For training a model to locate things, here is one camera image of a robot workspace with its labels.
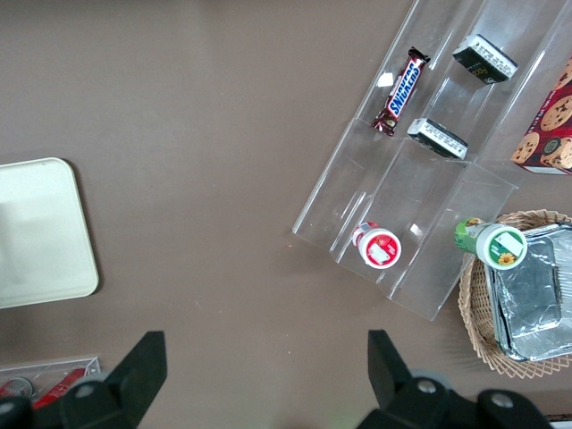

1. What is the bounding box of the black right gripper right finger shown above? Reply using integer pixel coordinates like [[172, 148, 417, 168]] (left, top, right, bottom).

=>
[[357, 330, 553, 429]]

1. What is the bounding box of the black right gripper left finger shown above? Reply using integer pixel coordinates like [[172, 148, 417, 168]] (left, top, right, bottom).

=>
[[0, 331, 168, 429]]

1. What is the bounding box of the light wicker basket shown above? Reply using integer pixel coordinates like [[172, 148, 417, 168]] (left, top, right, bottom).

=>
[[458, 208, 572, 381]]

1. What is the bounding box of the aluminium foil tray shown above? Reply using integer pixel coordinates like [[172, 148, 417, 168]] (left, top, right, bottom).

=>
[[484, 223, 572, 362]]

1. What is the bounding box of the cream plastic tray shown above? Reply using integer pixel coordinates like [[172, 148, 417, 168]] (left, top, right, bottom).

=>
[[0, 156, 99, 310]]

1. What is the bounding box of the clear acrylic bottle rack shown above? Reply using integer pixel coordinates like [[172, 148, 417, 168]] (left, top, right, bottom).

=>
[[0, 355, 102, 403]]

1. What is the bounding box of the red cola bottle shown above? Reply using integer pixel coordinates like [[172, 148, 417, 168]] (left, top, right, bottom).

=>
[[0, 377, 33, 400], [31, 366, 87, 411]]

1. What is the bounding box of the red lid cup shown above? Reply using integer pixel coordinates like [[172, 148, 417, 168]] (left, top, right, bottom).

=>
[[351, 221, 402, 269]]

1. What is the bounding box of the green-labelled white-lidded bottle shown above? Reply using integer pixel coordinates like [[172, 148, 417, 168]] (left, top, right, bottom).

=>
[[454, 217, 527, 272]]

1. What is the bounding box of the clear acrylic display stand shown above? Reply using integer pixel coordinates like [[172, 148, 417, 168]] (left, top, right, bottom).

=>
[[292, 0, 572, 323]]

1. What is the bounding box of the black snack box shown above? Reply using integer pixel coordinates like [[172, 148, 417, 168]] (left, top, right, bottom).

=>
[[451, 34, 519, 86], [407, 117, 469, 161]]

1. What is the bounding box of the Snickers chocolate bar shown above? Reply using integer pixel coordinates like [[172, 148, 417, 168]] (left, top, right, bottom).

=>
[[370, 46, 432, 137]]

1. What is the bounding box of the red cookie box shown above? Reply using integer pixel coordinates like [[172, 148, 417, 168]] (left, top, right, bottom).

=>
[[510, 55, 572, 176]]

